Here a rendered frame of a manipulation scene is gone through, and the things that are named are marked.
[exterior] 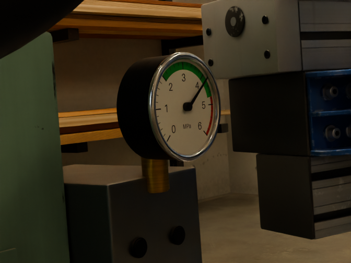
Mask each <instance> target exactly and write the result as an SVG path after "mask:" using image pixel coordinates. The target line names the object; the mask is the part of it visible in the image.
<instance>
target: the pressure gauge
mask: <svg viewBox="0 0 351 263"><path fill-rule="evenodd" d="M207 77H208V79H207V81H206V83H205V84H204V86H203V88H202V89H201V91H200V93H199V94H198V96H197V98H196V100H195V101H194V103H193V105H192V110H191V111H185V110H184V109H183V104H184V103H185V102H191V101H192V100H193V98H194V96H195V95H196V93H197V92H198V90H199V89H200V87H201V86H202V84H203V83H204V81H205V79H206V78H207ZM116 112H117V116H118V122H119V127H120V130H121V133H122V135H123V137H124V139H125V141H126V143H127V144H128V145H129V147H130V148H131V149H132V150H133V151H134V152H135V153H136V154H138V155H139V156H141V162H142V176H144V177H146V179H147V190H148V192H149V193H162V192H167V191H168V190H169V189H170V184H169V170H168V160H178V161H185V162H188V161H194V160H196V159H198V158H200V157H201V156H202V155H204V154H205V153H206V152H207V151H208V149H209V148H210V147H211V145H212V144H213V142H214V140H215V138H216V135H217V132H218V129H219V123H220V116H221V103H220V95H219V90H218V86H217V83H216V80H215V78H214V75H213V73H212V72H211V70H210V68H209V67H208V66H207V65H206V64H205V62H204V61H203V60H201V59H200V58H199V57H197V56H196V55H194V54H192V53H189V52H177V53H174V54H171V55H165V56H157V57H149V58H143V59H140V60H138V61H137V62H135V63H134V64H133V65H132V66H131V67H130V68H129V69H128V70H127V71H126V73H125V74H124V76H123V78H122V80H121V83H120V86H119V90H118V96H117V102H116Z"/></svg>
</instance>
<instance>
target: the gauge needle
mask: <svg viewBox="0 0 351 263"><path fill-rule="evenodd" d="M207 79H208V77H207V78H206V79H205V81H204V83H203V84H202V86H201V87H200V89H199V90H198V92H197V93H196V95H195V96H194V98H193V100H192V101H191V102H185V103H184V104H183V109H184V110H185V111H191V110H192V105H193V103H194V101H195V100H196V98H197V96H198V94H199V93H200V91H201V89H202V88H203V86H204V84H205V83H206V81H207Z"/></svg>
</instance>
